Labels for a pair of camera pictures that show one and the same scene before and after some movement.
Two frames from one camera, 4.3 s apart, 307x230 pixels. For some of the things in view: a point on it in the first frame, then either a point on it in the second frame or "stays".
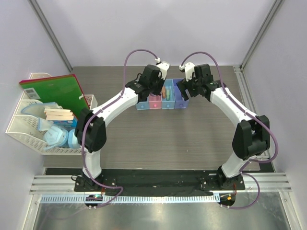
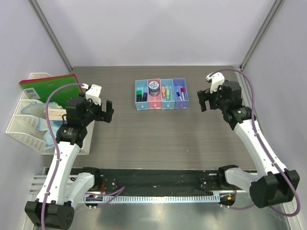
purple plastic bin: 180,102 stays
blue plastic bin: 170,104 stays
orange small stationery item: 163,92 stays
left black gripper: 158,91 → 105,116
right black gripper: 184,85 → 205,96
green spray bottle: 168,97 stays
